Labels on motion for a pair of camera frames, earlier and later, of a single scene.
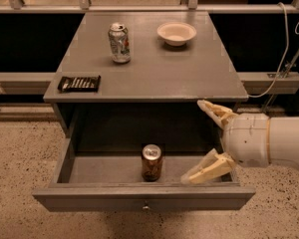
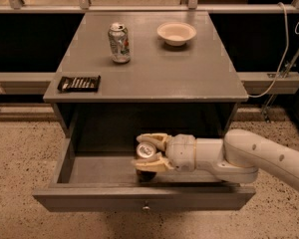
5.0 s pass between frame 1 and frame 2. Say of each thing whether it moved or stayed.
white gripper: moved
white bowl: stayed
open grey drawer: stayed
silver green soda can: stayed
